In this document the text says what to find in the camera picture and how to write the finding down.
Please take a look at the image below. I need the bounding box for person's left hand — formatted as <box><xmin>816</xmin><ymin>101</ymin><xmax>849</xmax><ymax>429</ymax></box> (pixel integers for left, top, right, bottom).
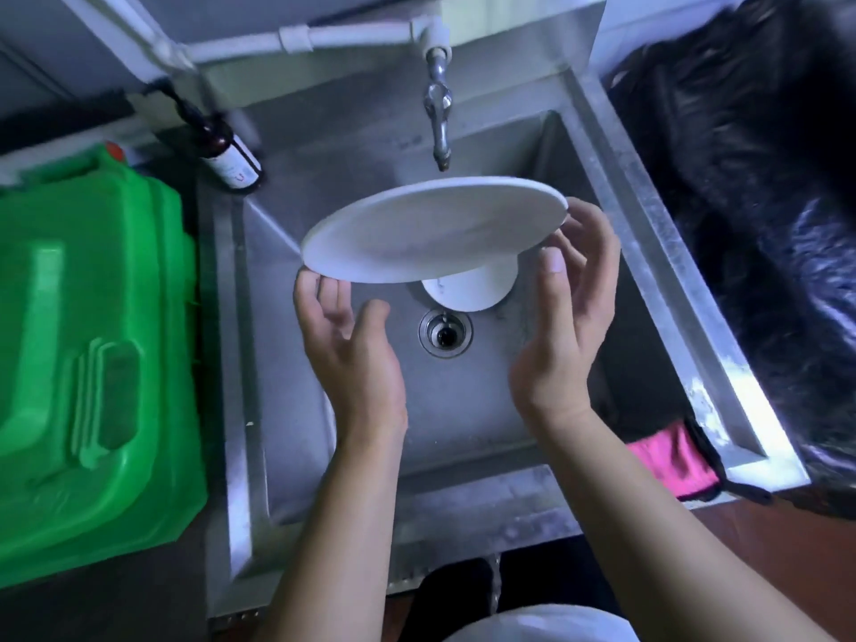
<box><xmin>293</xmin><ymin>268</ymin><xmax>409</xmax><ymax>450</ymax></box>

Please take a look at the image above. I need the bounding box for person's right hand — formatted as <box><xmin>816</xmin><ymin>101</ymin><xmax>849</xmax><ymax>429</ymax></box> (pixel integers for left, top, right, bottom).
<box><xmin>509</xmin><ymin>197</ymin><xmax>621</xmax><ymax>426</ymax></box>

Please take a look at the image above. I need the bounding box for white round plate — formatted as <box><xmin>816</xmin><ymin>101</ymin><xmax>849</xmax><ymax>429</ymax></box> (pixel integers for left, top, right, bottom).
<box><xmin>300</xmin><ymin>175</ymin><xmax>569</xmax><ymax>285</ymax></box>

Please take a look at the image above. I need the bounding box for person's right forearm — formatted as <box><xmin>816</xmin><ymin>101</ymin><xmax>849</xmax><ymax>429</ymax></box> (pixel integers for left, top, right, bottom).
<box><xmin>535</xmin><ymin>407</ymin><xmax>837</xmax><ymax>642</ymax></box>

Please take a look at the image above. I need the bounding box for person's left forearm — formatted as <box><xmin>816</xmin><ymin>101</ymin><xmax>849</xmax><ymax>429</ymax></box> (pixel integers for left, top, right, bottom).
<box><xmin>253</xmin><ymin>431</ymin><xmax>405</xmax><ymax>642</ymax></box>

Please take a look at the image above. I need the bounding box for stainless steel sink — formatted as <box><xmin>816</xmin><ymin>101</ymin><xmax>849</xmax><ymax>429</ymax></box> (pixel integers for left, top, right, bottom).
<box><xmin>198</xmin><ymin>66</ymin><xmax>811</xmax><ymax>619</ymax></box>

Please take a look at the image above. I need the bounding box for metal sink drain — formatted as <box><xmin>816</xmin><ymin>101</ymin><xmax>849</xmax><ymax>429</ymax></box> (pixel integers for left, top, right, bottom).
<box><xmin>419</xmin><ymin>309</ymin><xmax>473</xmax><ymax>359</ymax></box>

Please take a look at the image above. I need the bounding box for white bowl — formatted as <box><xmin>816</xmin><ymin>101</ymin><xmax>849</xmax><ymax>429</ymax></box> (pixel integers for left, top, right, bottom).
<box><xmin>421</xmin><ymin>252</ymin><xmax>520</xmax><ymax>312</ymax></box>

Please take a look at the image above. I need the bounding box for black garbage bag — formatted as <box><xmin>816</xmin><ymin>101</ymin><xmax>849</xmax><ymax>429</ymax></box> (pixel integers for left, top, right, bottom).
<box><xmin>602</xmin><ymin>0</ymin><xmax>856</xmax><ymax>522</ymax></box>

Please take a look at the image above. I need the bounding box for brown pump bottle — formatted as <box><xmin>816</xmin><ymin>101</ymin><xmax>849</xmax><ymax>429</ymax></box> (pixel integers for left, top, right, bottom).
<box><xmin>159</xmin><ymin>83</ymin><xmax>263</xmax><ymax>193</ymax></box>

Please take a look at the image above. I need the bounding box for metal faucet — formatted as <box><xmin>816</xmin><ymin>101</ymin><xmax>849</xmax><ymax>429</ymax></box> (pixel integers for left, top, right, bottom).
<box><xmin>423</xmin><ymin>46</ymin><xmax>454</xmax><ymax>173</ymax></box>

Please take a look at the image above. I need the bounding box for pink cloth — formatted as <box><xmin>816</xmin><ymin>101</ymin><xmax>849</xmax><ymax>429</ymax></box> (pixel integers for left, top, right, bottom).
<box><xmin>625</xmin><ymin>421</ymin><xmax>723</xmax><ymax>502</ymax></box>

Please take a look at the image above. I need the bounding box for green plastic bin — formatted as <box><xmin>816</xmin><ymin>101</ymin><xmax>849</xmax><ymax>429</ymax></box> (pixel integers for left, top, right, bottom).
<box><xmin>0</xmin><ymin>143</ymin><xmax>210</xmax><ymax>590</ymax></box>

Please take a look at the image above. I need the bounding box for white water pipe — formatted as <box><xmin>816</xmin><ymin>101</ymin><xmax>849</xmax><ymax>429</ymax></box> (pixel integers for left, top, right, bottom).
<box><xmin>57</xmin><ymin>0</ymin><xmax>452</xmax><ymax>84</ymax></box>

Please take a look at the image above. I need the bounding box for person's white clothing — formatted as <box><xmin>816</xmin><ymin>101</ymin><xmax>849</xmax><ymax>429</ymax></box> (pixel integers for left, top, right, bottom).
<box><xmin>444</xmin><ymin>603</ymin><xmax>642</xmax><ymax>642</ymax></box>

